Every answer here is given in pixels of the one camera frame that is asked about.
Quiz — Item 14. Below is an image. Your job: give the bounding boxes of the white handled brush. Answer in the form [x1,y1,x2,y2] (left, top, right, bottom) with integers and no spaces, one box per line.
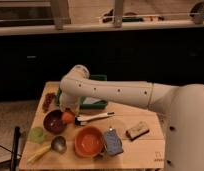
[75,112,115,126]

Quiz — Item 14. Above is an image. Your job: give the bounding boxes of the small green cup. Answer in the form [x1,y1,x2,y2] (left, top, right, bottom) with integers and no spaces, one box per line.
[29,127,45,143]

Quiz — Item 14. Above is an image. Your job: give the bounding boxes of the metal cup yellow handle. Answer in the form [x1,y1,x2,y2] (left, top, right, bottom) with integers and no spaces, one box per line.
[27,136,67,163]

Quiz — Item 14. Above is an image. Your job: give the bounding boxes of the bunch of red grapes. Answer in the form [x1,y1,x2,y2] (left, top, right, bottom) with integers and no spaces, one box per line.
[42,93,56,113]

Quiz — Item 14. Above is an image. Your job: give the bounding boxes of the black pole at left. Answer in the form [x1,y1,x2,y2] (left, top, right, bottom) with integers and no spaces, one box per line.
[10,126,21,171]

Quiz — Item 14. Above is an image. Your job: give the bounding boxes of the dark red bowl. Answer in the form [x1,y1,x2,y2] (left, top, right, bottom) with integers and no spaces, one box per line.
[43,110,66,134]

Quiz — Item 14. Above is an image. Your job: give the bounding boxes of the orange bowl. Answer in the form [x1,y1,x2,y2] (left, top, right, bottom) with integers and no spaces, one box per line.
[74,126,104,158]

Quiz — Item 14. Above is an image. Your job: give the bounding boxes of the red apple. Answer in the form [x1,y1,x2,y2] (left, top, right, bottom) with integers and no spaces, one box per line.
[61,112,75,124]

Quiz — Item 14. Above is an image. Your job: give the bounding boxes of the green plastic tray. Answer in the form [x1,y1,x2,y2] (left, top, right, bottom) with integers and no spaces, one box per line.
[55,75,108,109]

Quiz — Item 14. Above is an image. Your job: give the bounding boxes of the grey cloth in tray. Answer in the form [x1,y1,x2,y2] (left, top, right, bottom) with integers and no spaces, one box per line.
[83,97,100,104]

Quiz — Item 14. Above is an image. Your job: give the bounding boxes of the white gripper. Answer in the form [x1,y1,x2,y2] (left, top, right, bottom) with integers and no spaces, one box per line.
[59,93,80,115]

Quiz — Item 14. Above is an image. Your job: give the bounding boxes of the blue grey sponge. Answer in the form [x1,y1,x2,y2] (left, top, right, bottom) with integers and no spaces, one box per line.
[103,128,124,156]

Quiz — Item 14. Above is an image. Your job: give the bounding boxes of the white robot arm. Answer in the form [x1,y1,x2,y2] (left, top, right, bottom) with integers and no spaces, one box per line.
[60,65,204,171]

